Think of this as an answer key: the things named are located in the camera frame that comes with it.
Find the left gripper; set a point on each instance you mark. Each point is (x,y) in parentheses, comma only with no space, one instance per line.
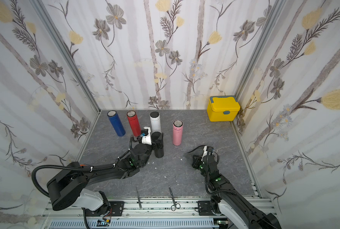
(160,145)

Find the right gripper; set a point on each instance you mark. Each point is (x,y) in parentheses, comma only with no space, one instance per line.
(197,160)

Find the black thermos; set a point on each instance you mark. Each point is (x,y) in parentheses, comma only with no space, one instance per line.
(157,136)

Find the pink thermos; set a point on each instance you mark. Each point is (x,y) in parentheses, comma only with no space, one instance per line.
(177,132)

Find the white thermos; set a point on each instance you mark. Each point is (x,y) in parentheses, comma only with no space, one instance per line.
(155,121)

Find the red thermos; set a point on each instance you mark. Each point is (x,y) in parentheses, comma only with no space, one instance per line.
(134,123)

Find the blue thermos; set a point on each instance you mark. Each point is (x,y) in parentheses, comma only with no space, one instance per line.
(116,122)

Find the grey cloth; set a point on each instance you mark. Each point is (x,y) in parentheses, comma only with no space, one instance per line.
(196,152)

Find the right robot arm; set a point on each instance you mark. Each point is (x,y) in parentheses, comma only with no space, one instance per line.
(228,201)

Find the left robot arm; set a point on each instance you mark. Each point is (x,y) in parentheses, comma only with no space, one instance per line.
(68,187)

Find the scissors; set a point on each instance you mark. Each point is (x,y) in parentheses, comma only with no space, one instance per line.
(175,205)

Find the yellow lidded box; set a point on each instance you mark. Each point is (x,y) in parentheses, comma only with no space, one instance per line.
(222,108)

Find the metal tweezers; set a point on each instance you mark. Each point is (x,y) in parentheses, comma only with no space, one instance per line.
(138,198)

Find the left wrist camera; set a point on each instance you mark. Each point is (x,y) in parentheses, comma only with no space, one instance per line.
(146,136)

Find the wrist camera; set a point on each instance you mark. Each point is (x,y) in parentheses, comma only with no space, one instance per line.
(146,136)
(207,150)

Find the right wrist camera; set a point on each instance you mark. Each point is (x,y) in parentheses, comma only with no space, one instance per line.
(207,150)

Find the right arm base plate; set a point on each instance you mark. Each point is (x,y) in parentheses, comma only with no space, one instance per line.
(206,208)

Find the aluminium front rail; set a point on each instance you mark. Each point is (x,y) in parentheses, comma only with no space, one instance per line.
(155,214)

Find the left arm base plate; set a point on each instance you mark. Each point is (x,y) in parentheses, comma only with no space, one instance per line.
(114,209)

